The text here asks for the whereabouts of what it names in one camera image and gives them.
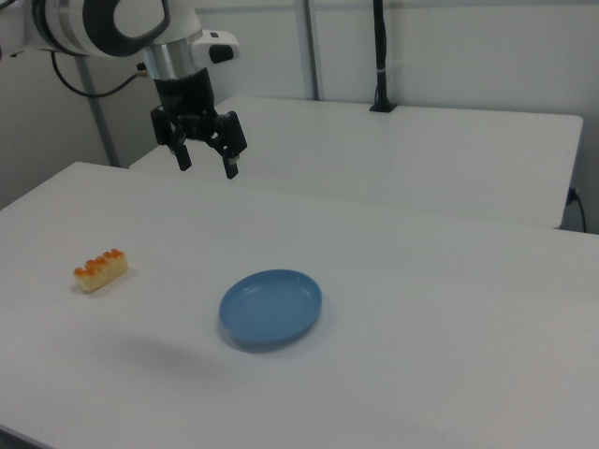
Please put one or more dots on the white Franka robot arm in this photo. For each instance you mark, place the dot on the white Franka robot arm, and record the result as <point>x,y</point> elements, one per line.
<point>70,23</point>

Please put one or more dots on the bread with orange topping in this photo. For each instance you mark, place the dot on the bread with orange topping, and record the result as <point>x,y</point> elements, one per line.
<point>100,276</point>

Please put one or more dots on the black pole with base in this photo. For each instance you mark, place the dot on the black pole with base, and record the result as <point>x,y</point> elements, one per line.
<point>381,84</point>

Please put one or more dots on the blue round plate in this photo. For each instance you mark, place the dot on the blue round plate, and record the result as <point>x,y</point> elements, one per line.
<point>271,308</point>

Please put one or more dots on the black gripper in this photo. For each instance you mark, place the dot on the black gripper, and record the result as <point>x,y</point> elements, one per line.
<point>187,98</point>

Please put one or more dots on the white side table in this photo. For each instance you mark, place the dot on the white side table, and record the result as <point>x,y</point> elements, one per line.
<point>398,159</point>

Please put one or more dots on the grey metal partition post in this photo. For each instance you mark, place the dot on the grey metal partition post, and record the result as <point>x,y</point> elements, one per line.
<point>312,56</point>
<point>104,131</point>

